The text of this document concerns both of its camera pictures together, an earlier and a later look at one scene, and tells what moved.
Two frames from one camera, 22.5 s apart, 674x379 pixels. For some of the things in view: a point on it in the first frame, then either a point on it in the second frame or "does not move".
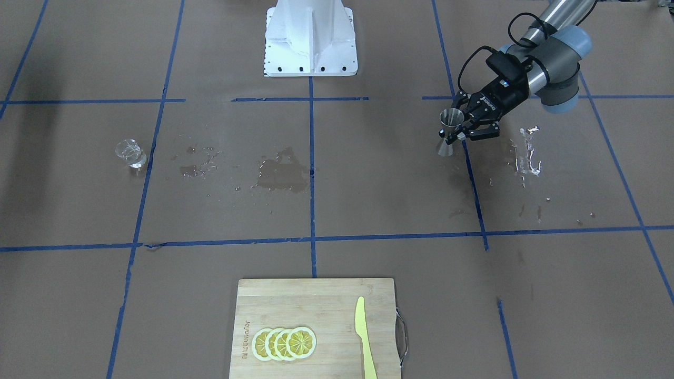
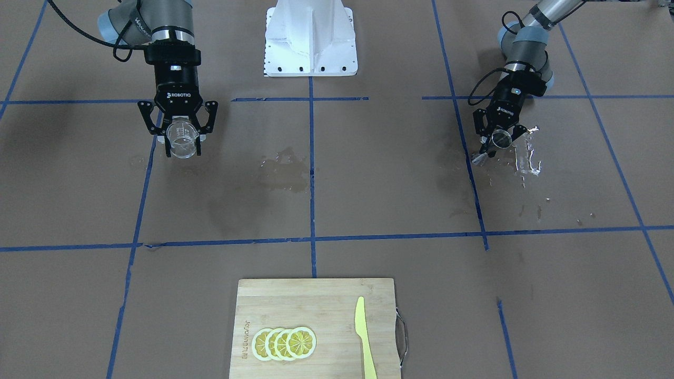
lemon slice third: [280, 345] does not move
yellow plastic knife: [360, 327] does not move
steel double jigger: [451, 119] to [500, 139]
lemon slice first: [258, 343] does not move
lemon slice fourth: [301, 342] does not move
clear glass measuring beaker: [129, 151] to [181, 137]
